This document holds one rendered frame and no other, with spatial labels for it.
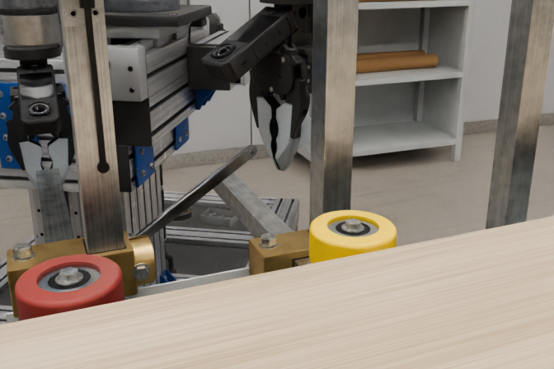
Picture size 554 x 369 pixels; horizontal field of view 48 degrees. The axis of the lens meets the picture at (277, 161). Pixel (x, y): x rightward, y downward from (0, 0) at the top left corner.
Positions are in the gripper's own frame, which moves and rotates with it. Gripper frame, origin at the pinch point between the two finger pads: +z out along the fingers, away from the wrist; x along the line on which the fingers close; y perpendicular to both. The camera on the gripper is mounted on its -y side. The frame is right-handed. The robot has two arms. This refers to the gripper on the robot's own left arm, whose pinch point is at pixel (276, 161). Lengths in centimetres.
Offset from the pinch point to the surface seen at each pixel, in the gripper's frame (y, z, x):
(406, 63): 233, 34, 153
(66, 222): -23.0, 4.4, 9.4
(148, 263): -20.4, 5.2, -3.7
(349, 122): 0.7, -6.9, -10.7
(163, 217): -15.1, 3.6, 1.8
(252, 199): 2.1, 7.8, 7.3
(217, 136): 152, 74, 218
